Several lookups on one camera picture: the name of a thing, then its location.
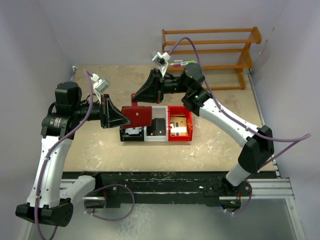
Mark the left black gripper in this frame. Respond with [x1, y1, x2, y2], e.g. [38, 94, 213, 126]
[72, 93, 131, 128]

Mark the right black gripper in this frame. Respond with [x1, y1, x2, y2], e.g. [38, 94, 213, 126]
[132, 68, 191, 104]

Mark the red leather card holder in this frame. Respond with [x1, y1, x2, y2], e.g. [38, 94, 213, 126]
[121, 93, 153, 129]

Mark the red plastic bin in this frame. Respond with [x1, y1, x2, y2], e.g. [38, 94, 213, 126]
[167, 105, 194, 142]

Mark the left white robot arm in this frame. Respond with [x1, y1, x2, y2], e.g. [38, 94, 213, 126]
[15, 81, 131, 227]

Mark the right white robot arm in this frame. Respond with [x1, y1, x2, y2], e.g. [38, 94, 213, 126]
[132, 63, 274, 196]

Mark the silver cards pile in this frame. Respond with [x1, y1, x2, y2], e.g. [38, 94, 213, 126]
[125, 127, 143, 136]

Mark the black cards pile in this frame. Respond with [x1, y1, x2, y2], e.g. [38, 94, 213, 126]
[146, 118, 166, 136]

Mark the gold cards pile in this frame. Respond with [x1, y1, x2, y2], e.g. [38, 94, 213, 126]
[170, 115, 188, 137]

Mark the white plastic bin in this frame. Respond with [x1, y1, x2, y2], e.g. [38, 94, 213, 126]
[143, 106, 169, 142]

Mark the black plastic bin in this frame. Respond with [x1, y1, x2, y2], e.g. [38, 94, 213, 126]
[119, 126, 145, 142]

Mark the purple marker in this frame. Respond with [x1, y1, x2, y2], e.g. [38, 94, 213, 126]
[170, 62, 197, 68]

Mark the wooden rack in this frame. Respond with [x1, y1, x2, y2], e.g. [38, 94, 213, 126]
[161, 26, 262, 91]

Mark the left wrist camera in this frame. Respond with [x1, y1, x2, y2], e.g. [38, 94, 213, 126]
[91, 73, 110, 95]

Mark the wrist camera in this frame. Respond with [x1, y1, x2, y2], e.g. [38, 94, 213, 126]
[91, 73, 110, 95]
[151, 51, 171, 75]

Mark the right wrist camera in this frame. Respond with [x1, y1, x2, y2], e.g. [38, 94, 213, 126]
[151, 51, 171, 75]

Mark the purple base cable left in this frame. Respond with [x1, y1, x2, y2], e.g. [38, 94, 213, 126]
[84, 182, 136, 222]

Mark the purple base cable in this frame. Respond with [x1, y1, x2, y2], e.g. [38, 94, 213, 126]
[84, 182, 136, 222]
[223, 184, 253, 216]

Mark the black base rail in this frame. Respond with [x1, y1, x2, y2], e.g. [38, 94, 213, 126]
[62, 171, 252, 208]

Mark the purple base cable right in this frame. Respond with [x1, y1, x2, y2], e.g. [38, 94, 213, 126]
[223, 184, 253, 216]

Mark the aluminium frame rail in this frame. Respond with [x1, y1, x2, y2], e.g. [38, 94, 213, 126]
[60, 179, 294, 201]

